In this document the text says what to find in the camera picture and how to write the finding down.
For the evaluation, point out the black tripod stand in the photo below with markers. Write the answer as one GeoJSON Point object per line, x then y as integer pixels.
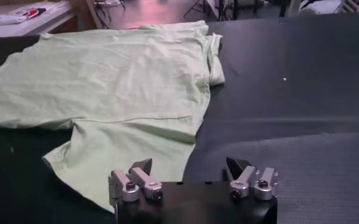
{"type": "Point", "coordinates": [197, 6]}

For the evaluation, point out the white folded printed t-shirt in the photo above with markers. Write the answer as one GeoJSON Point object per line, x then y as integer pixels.
{"type": "Point", "coordinates": [17, 14]}

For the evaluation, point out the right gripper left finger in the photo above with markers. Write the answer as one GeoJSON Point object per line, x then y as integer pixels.
{"type": "Point", "coordinates": [136, 182]}

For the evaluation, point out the white side table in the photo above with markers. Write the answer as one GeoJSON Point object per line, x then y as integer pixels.
{"type": "Point", "coordinates": [30, 22]}

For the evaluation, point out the black table cover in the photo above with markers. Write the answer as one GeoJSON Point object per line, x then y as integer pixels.
{"type": "Point", "coordinates": [289, 121]}

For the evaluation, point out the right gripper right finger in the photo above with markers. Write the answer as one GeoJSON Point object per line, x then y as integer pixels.
{"type": "Point", "coordinates": [249, 181]}

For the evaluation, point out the light green t-shirt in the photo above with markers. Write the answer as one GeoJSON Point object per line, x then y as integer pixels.
{"type": "Point", "coordinates": [121, 79]}

